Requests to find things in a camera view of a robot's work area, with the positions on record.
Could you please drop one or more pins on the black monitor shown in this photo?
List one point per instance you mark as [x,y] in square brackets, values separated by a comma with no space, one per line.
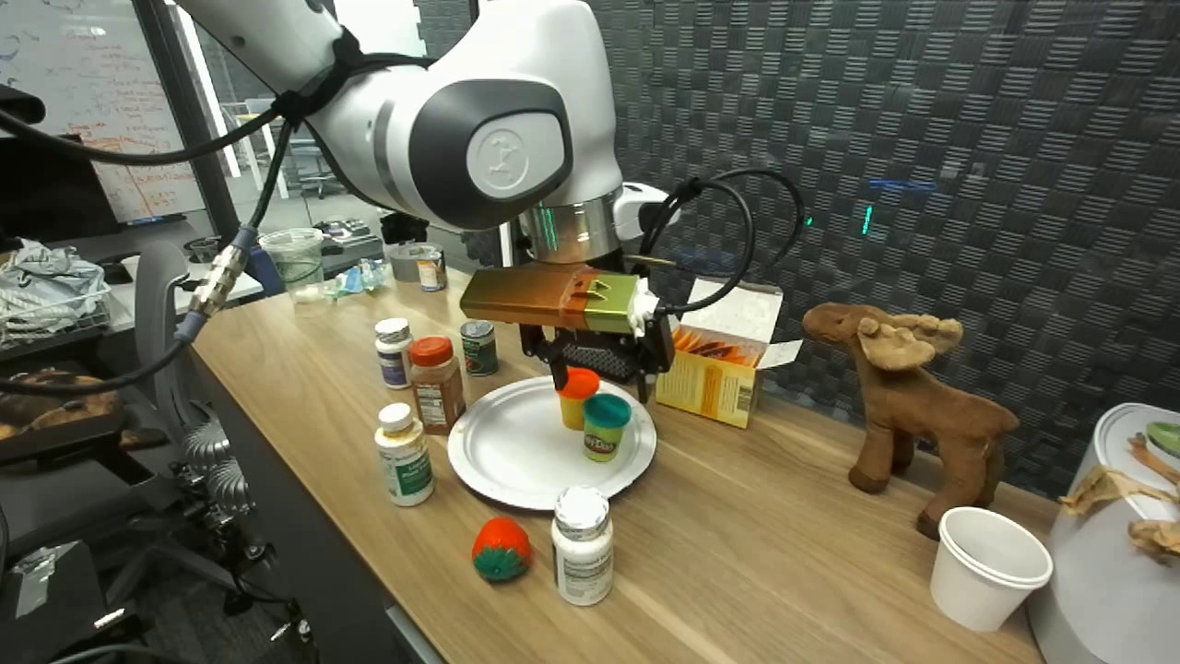
[50,186]

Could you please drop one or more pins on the white pill bottle white cap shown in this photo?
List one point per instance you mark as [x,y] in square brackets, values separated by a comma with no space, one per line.
[582,556]

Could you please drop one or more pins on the brown patterned bag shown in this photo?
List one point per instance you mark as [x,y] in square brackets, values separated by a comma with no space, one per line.
[57,398]

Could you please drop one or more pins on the white paper cup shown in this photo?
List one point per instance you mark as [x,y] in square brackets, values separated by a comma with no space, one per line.
[983,575]

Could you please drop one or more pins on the yellow tub teal lid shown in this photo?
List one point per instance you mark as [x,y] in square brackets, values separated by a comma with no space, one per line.
[606,430]

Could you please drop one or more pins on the small white bottle blue label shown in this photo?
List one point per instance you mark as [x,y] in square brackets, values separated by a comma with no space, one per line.
[393,357]

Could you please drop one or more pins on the yellow tub orange lid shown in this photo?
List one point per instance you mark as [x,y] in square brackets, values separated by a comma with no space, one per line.
[576,406]

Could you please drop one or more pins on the open yellow cardboard box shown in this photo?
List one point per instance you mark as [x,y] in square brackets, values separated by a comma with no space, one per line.
[712,389]

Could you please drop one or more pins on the white round plate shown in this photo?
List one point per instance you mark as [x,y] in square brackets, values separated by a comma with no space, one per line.
[519,455]

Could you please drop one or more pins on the spice bottle orange lid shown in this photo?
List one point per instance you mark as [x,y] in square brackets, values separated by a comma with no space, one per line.
[436,391]

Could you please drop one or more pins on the cream vitamin bottle green label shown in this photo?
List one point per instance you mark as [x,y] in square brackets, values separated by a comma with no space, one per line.
[405,465]

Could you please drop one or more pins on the black metal pole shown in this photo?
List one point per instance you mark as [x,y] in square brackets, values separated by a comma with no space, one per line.
[197,170]

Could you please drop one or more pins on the tin can orange label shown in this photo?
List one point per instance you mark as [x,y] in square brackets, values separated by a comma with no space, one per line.
[429,269]

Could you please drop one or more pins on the clear plastic container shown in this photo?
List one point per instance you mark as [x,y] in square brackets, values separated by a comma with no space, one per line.
[298,259]

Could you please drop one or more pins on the small green can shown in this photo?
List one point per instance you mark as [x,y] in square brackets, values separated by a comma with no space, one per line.
[480,352]

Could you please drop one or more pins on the pile of grey clothes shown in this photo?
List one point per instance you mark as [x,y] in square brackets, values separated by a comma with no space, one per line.
[50,290]

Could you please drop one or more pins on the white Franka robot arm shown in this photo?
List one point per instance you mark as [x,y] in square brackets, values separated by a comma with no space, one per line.
[369,134]

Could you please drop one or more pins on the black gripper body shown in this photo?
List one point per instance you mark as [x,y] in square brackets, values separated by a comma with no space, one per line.
[609,349]

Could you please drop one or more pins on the red and green ball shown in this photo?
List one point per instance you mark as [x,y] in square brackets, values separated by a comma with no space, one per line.
[503,546]

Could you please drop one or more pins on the brown plush moose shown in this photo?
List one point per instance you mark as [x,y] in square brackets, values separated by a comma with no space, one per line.
[915,409]

